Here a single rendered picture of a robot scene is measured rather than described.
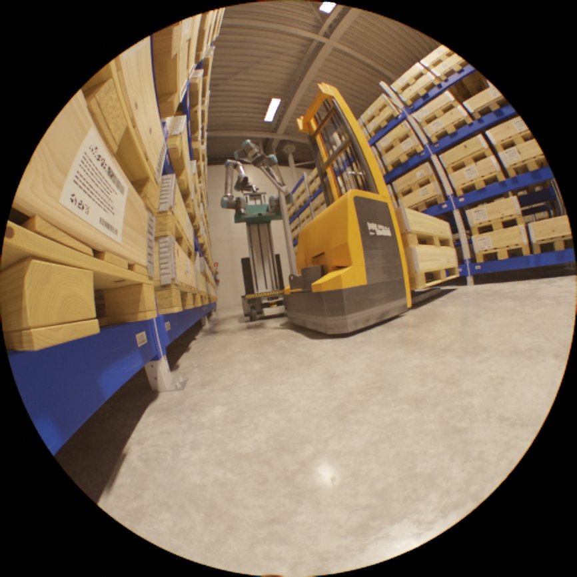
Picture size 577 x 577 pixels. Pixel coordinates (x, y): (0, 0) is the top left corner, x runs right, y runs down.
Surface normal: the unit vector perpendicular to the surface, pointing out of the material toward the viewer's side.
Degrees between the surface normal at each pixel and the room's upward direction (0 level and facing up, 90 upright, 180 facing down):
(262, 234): 90
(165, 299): 90
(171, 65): 180
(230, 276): 90
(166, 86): 180
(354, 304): 90
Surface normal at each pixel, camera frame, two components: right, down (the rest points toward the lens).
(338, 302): -0.42, 0.06
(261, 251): 0.26, -0.05
